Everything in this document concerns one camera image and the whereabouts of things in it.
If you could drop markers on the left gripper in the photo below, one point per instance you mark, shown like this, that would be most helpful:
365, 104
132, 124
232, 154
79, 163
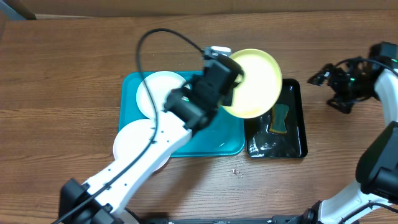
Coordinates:
224, 100

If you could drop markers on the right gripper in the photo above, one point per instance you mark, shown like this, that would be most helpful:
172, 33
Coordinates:
336, 75

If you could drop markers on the yellow green rimmed plate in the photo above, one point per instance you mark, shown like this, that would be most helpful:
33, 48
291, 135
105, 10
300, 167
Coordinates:
259, 88

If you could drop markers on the white plate top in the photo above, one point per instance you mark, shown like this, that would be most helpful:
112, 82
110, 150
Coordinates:
160, 84

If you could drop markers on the green yellow sponge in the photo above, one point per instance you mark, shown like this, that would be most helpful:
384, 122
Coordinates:
279, 114

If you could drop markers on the pinkish white plate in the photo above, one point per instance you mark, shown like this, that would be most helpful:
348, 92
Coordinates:
143, 146

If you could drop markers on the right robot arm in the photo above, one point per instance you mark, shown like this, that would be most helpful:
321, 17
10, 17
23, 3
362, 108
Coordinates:
375, 184

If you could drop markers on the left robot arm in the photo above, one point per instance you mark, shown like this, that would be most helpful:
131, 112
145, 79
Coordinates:
187, 109

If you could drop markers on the teal plastic tray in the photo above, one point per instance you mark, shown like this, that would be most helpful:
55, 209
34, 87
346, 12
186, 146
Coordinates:
223, 137

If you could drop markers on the black rectangular tray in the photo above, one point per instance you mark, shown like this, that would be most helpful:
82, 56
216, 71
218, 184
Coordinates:
261, 143

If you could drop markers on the small debris on table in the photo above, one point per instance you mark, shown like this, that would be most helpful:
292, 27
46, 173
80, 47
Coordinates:
237, 172

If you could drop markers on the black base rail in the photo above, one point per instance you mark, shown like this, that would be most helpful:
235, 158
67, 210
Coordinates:
278, 219

